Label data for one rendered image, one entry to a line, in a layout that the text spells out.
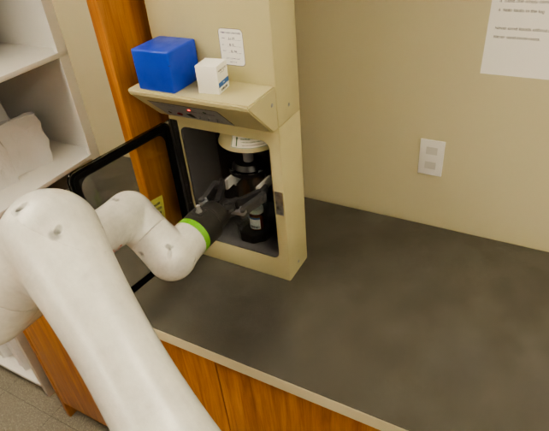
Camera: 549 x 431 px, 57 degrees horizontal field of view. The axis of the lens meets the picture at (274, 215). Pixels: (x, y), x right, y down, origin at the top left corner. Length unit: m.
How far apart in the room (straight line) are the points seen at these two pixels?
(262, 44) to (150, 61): 0.24
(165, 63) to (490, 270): 1.00
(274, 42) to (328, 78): 0.49
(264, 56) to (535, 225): 0.93
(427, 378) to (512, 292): 0.38
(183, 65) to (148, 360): 0.71
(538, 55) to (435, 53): 0.24
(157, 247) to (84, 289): 0.49
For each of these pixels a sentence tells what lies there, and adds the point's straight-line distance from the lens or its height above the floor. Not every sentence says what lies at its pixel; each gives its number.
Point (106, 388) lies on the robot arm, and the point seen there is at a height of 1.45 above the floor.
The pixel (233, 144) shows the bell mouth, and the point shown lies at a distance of 1.28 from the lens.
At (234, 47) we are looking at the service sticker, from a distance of 1.14.
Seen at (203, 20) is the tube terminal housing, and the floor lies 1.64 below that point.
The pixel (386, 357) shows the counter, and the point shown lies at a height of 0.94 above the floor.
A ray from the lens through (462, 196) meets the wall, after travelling 1.60.
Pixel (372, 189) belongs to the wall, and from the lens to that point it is 1.67.
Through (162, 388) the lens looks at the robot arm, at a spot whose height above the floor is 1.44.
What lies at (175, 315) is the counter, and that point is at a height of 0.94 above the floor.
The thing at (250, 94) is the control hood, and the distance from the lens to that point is 1.09.
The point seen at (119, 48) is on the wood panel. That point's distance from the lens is 1.27.
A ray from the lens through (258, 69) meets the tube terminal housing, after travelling 1.13.
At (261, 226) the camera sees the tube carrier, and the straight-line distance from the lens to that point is 1.41.
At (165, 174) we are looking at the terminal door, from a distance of 1.36.
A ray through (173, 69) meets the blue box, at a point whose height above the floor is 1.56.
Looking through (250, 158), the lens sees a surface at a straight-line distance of 1.33.
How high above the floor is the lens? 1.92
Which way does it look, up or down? 36 degrees down
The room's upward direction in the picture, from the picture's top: 5 degrees counter-clockwise
